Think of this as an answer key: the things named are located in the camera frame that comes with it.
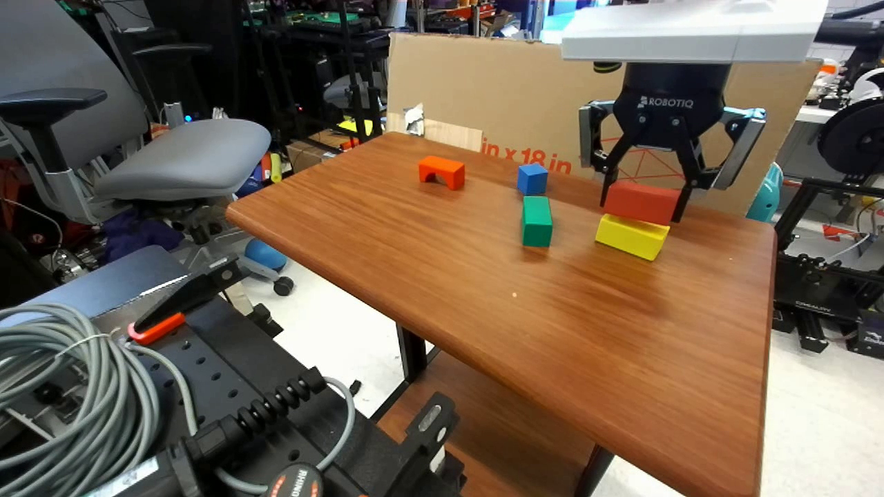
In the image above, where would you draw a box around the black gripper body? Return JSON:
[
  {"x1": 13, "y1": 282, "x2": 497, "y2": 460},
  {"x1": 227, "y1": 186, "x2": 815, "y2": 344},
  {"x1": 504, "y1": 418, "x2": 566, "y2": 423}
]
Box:
[{"x1": 611, "y1": 61, "x2": 728, "y2": 148}]

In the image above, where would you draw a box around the orange rectangular wooden block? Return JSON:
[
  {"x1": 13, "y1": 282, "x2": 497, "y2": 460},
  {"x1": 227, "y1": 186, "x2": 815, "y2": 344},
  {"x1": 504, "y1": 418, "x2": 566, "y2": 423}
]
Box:
[{"x1": 601, "y1": 176, "x2": 684, "y2": 227}]

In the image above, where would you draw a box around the teal round object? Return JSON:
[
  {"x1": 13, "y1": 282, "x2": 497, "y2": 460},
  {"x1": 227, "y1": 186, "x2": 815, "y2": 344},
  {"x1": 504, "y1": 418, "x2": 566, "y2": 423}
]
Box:
[{"x1": 745, "y1": 159, "x2": 787, "y2": 227}]

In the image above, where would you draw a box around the blue object on floor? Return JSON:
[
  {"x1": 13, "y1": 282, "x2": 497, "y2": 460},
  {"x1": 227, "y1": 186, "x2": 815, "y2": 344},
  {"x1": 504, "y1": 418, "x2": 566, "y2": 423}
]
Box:
[{"x1": 243, "y1": 237, "x2": 289, "y2": 275}]

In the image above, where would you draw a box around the blue wooden cube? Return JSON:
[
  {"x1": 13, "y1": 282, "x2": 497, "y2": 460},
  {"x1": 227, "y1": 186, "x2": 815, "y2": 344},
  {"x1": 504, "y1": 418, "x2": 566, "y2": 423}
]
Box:
[{"x1": 513, "y1": 164, "x2": 550, "y2": 198}]

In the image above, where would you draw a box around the yellow wooden block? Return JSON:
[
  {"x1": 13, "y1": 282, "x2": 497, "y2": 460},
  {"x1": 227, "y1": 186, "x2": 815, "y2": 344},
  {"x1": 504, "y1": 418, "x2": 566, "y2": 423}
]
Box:
[{"x1": 591, "y1": 213, "x2": 673, "y2": 266}]

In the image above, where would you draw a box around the green wooden block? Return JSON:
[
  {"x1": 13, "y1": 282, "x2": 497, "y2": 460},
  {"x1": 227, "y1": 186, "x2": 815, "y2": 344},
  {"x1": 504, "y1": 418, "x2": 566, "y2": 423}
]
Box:
[{"x1": 518, "y1": 192, "x2": 555, "y2": 248}]

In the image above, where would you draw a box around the large brown cardboard box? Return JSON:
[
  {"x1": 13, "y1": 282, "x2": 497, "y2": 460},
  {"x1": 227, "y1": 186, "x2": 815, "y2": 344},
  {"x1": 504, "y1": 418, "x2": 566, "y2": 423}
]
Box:
[{"x1": 383, "y1": 31, "x2": 822, "y2": 220}]

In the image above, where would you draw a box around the black equipment stand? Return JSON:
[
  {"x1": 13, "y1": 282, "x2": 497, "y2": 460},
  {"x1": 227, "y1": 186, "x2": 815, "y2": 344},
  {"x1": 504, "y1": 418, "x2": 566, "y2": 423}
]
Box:
[{"x1": 771, "y1": 21, "x2": 884, "y2": 362}]

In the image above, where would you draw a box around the orange arch wooden block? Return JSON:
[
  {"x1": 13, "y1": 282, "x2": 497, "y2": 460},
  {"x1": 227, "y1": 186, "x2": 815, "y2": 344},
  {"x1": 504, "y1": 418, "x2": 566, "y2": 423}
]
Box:
[{"x1": 417, "y1": 152, "x2": 466, "y2": 192}]

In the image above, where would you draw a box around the black table leg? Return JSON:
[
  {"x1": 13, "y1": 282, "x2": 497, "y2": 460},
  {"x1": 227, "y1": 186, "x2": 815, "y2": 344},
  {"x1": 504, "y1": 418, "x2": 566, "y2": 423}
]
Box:
[{"x1": 394, "y1": 321, "x2": 431, "y2": 384}]

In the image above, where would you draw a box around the wooden lower table shelf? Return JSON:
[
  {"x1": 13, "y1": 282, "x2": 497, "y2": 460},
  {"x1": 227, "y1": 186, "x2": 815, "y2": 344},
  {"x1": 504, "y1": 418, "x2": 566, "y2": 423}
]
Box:
[{"x1": 369, "y1": 347, "x2": 601, "y2": 497}]

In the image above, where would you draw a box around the grey office chair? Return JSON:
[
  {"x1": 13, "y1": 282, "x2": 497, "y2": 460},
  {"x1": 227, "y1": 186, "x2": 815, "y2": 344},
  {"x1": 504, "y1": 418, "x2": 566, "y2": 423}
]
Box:
[{"x1": 0, "y1": 0, "x2": 274, "y2": 233}]

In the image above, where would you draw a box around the black power strip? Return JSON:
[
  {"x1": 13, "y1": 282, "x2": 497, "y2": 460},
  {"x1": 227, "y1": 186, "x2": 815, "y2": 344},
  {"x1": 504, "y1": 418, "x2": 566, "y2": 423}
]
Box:
[{"x1": 134, "y1": 292, "x2": 369, "y2": 497}]

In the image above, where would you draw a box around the black tool with orange handle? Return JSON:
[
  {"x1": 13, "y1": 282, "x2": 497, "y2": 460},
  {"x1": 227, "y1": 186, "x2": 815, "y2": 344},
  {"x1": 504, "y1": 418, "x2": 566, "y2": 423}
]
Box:
[{"x1": 123, "y1": 260, "x2": 246, "y2": 347}]

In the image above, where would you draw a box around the grey cable bundle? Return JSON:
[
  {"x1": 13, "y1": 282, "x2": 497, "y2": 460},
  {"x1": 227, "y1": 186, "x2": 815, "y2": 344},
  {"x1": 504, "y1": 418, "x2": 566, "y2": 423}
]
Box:
[{"x1": 0, "y1": 302, "x2": 202, "y2": 497}]

